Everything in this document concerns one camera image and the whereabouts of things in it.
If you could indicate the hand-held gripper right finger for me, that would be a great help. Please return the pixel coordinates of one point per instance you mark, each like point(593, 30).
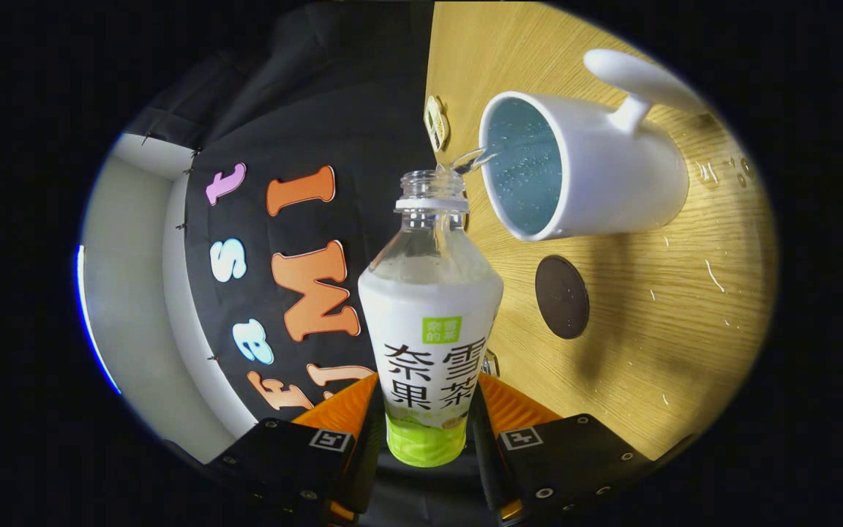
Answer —
point(485, 457)

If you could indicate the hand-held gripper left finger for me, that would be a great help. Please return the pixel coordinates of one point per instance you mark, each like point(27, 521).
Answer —
point(370, 454)

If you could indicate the white green label juice bottle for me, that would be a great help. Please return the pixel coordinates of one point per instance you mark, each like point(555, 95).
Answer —
point(429, 307)

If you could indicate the dark round coaster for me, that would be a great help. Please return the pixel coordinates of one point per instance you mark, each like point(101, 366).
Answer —
point(562, 296)

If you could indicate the wooden table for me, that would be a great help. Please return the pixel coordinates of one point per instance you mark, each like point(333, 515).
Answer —
point(648, 329)

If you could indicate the white divided snack tray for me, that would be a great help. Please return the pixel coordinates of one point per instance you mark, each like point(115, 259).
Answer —
point(436, 123)

